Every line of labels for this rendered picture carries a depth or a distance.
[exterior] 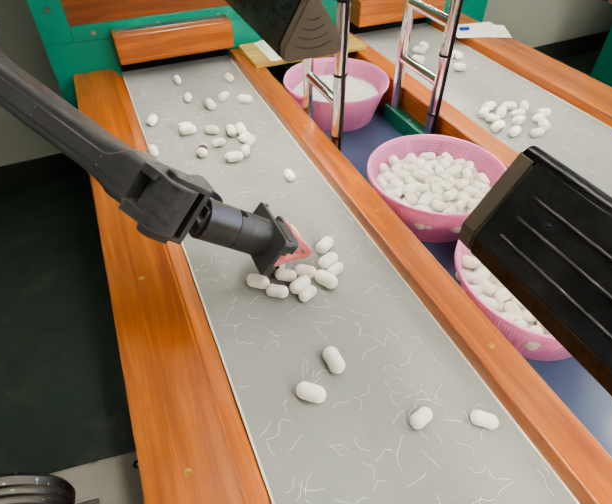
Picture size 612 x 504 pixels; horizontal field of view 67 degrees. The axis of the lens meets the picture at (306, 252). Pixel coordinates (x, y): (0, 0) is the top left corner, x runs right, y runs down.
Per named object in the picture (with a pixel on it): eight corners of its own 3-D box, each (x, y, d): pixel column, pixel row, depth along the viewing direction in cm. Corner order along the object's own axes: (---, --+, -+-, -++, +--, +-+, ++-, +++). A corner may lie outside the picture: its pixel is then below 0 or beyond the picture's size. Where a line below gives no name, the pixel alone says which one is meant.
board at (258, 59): (255, 69, 122) (255, 64, 121) (238, 48, 132) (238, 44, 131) (366, 49, 131) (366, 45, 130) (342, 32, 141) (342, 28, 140)
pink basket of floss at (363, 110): (365, 148, 111) (369, 112, 104) (266, 125, 119) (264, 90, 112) (397, 101, 128) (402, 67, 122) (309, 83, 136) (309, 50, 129)
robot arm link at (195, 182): (138, 235, 56) (173, 174, 54) (118, 194, 64) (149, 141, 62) (218, 263, 64) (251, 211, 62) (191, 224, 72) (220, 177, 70)
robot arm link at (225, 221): (190, 244, 59) (210, 205, 57) (174, 219, 64) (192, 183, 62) (234, 256, 63) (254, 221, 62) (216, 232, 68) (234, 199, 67)
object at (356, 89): (313, 139, 112) (313, 118, 108) (280, 100, 127) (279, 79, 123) (393, 121, 119) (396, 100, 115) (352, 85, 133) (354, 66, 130)
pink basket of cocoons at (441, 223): (447, 277, 81) (460, 237, 75) (336, 208, 95) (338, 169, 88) (520, 209, 95) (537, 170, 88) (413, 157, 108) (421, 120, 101)
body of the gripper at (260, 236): (270, 204, 71) (231, 188, 66) (296, 245, 64) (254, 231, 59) (248, 236, 73) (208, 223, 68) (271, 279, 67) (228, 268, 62)
